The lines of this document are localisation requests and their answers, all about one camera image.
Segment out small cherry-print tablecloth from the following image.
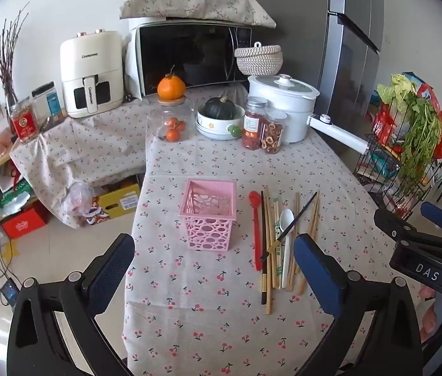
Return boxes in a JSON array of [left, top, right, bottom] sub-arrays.
[[10, 86, 155, 230]]

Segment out large orange with stem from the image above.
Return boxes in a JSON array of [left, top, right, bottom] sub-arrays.
[[157, 66, 187, 101]]

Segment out blue and red box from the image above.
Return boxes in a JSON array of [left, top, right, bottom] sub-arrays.
[[401, 71, 441, 110]]

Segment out grey refrigerator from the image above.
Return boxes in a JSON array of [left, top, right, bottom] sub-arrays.
[[240, 0, 385, 126]]

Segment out teal and white packet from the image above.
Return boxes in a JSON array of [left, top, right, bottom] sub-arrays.
[[370, 151, 401, 175]]

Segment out pink perforated plastic basket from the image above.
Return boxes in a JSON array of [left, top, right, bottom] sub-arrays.
[[179, 179, 238, 252]]

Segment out dark green pumpkin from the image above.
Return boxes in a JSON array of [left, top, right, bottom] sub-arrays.
[[204, 95, 238, 121]]

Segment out large cherry-print tablecloth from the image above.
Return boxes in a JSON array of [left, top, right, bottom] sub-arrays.
[[122, 84, 403, 376]]

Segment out green and white bag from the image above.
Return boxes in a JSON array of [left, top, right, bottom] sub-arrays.
[[0, 187, 34, 217]]

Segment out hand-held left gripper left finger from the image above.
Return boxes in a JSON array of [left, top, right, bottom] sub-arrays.
[[7, 233, 136, 376]]

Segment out napa cabbage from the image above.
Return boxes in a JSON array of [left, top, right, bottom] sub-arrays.
[[377, 74, 418, 112]]

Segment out dried branches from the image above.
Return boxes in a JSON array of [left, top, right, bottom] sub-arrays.
[[0, 2, 31, 98]]

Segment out white electric pot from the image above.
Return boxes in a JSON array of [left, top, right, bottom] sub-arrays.
[[248, 74, 371, 156]]

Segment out jar of red dried berries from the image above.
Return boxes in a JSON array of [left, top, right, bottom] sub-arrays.
[[242, 97, 269, 150]]

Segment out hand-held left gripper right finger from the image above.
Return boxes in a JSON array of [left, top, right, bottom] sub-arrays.
[[294, 233, 428, 376]]

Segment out clear glass jar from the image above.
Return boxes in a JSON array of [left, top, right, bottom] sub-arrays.
[[147, 98, 195, 142]]

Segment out green herb bunch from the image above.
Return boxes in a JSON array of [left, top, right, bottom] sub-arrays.
[[397, 90, 442, 201]]

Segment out glass vase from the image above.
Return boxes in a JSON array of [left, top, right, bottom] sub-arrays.
[[5, 84, 21, 134]]

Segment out black chopstick with gold bands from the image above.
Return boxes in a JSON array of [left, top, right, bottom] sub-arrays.
[[260, 191, 319, 262], [260, 191, 268, 306]]

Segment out red plastic spoon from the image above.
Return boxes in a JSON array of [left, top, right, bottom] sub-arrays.
[[249, 191, 263, 272]]

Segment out white ceramic bowl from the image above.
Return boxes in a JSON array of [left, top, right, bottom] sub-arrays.
[[195, 104, 246, 141]]

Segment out white air fryer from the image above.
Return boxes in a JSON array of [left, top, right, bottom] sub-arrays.
[[59, 29, 125, 119]]

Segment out small device on floor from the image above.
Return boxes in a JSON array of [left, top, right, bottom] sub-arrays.
[[1, 280, 21, 307]]

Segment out white plastic spoon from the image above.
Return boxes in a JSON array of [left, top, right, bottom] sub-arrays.
[[279, 208, 296, 290]]

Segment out woven lidded basket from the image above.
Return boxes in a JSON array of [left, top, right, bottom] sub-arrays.
[[234, 42, 284, 76]]

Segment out red snack bag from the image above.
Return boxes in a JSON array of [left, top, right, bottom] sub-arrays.
[[373, 104, 398, 142]]

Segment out black wire rack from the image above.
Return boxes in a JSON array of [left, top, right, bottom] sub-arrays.
[[353, 131, 442, 222]]

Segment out jar of dried fruit rings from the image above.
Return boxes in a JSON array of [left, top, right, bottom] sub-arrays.
[[260, 110, 288, 154]]

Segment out yellow cardboard box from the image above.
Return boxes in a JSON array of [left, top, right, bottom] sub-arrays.
[[95, 183, 142, 221]]

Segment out floral cloth cover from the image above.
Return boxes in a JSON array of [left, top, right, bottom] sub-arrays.
[[118, 0, 277, 29]]

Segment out red-labelled jar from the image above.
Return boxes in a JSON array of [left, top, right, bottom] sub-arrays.
[[9, 97, 41, 144]]

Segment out clear container with black lid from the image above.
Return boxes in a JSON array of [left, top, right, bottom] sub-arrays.
[[31, 81, 68, 127]]

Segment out clear plastic bag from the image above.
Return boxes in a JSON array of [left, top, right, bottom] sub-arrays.
[[61, 181, 97, 222]]

